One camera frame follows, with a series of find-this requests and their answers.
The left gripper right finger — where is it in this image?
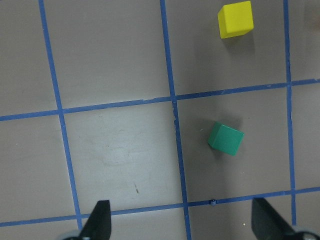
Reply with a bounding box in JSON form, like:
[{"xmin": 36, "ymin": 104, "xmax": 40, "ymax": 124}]
[{"xmin": 251, "ymin": 198, "xmax": 296, "ymax": 240}]

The green wooden block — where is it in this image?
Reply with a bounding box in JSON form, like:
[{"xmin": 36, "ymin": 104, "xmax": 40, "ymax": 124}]
[{"xmin": 207, "ymin": 122, "xmax": 245, "ymax": 156}]

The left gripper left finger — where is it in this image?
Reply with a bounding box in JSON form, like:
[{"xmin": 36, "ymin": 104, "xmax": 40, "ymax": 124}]
[{"xmin": 77, "ymin": 200, "xmax": 112, "ymax": 240}]

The yellow wooden block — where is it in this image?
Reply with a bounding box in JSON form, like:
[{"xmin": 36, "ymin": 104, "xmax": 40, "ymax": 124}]
[{"xmin": 217, "ymin": 0, "xmax": 254, "ymax": 39}]

